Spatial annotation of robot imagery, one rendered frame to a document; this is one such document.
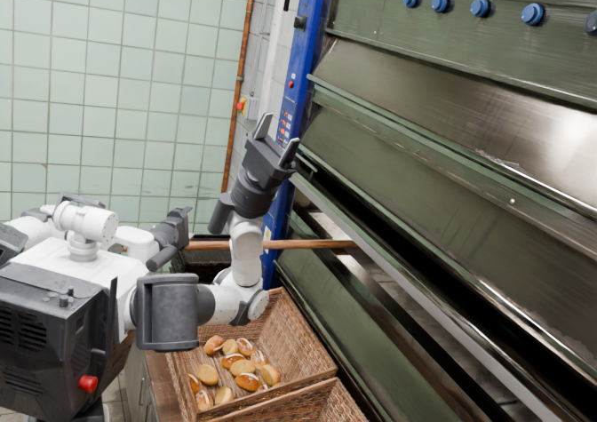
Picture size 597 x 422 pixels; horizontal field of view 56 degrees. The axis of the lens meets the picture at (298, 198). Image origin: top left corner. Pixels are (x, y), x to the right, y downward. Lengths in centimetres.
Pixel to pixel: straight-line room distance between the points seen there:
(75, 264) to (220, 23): 195
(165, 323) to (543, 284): 76
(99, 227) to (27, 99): 181
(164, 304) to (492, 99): 87
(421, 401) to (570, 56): 94
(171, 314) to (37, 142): 196
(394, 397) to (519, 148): 80
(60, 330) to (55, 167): 199
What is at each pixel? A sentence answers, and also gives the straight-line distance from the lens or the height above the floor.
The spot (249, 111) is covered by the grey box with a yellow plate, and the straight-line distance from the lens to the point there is 272.
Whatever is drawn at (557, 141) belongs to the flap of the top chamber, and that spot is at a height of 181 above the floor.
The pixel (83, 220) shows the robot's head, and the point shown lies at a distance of 120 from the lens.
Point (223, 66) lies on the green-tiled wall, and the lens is 301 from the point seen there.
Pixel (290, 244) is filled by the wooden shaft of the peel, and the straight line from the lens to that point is 193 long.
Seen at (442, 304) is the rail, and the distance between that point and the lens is 127.
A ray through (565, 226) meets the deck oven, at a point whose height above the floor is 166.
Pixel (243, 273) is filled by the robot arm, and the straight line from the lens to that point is 134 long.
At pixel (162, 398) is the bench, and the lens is 218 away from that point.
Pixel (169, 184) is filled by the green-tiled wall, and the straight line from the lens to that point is 311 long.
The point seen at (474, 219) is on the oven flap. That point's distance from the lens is 142.
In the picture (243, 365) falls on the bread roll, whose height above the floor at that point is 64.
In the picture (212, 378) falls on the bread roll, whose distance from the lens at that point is 219.
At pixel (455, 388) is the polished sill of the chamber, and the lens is 151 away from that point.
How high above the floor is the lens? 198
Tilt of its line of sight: 19 degrees down
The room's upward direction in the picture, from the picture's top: 11 degrees clockwise
